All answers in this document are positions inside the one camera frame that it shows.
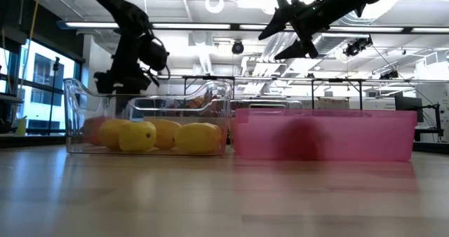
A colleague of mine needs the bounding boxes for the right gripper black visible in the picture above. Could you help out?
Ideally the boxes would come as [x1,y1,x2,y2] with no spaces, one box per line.
[258,0,368,61]

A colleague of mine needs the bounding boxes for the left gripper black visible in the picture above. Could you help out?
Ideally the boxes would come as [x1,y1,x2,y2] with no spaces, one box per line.
[93,70,161,96]

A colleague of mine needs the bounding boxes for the orange-yellow fruit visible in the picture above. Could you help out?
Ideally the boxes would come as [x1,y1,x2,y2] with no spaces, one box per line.
[98,118,130,151]

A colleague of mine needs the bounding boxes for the white ceiling pipes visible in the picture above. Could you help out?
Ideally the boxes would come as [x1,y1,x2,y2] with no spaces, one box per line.
[241,29,323,94]

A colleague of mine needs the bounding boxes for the clear plastic bin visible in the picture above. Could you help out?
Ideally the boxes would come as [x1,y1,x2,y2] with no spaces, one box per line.
[62,77,234,157]

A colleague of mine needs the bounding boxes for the black tripod stand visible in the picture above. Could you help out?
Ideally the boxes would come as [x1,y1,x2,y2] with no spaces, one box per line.
[47,56,61,136]

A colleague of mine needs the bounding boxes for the black hanging spotlight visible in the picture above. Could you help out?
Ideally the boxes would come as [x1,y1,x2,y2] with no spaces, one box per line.
[343,36,373,57]

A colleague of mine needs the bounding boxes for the clear bin with white sticker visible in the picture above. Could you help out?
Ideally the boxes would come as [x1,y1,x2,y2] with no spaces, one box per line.
[231,98,302,111]

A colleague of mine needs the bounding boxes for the orange plastic bin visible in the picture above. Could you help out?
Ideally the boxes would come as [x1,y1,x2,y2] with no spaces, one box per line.
[142,116,231,156]

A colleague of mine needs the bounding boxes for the large window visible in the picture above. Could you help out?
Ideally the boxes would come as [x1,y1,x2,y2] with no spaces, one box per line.
[0,39,76,133]

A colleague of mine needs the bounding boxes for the yellow-green cup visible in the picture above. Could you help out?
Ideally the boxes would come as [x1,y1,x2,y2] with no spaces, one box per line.
[15,117,28,136]

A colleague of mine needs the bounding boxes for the pink plastic bin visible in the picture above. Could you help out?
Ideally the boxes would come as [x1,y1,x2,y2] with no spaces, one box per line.
[232,107,418,163]

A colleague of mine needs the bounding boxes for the black background monitor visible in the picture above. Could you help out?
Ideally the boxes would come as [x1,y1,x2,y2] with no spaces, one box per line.
[394,95,424,123]

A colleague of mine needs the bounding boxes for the black round ceiling camera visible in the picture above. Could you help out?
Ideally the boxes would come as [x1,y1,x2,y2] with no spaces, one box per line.
[231,39,246,55]

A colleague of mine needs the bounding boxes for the white ring ceiling fixture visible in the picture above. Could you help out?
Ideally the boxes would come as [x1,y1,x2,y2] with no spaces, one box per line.
[204,0,225,15]

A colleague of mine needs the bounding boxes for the black background table frame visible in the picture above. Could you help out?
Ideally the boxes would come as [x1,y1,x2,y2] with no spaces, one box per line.
[182,75,366,111]

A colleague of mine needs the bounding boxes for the yellow-orange hanging cord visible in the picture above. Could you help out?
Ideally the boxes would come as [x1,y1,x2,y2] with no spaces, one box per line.
[17,0,41,94]

